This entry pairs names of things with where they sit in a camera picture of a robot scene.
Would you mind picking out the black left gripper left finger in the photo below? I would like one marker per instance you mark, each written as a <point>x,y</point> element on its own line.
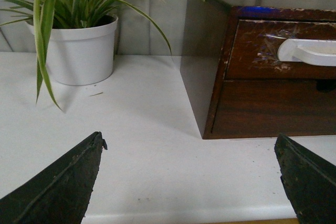
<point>61,192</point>

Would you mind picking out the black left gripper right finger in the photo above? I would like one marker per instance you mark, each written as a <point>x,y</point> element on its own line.
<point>308,181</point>

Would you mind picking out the green spider plant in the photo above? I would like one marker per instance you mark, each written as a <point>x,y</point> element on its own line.
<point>46,15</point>

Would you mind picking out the wooden drawer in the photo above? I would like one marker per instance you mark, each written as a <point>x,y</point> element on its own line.
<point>266,108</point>
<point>255,47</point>

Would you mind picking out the white plant pot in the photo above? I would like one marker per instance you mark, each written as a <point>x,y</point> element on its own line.
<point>83,56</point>

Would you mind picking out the white drawer handle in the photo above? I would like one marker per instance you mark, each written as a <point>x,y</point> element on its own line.
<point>309,51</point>

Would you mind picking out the dark wooden drawer cabinet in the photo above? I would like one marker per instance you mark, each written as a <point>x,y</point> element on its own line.
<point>209,32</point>

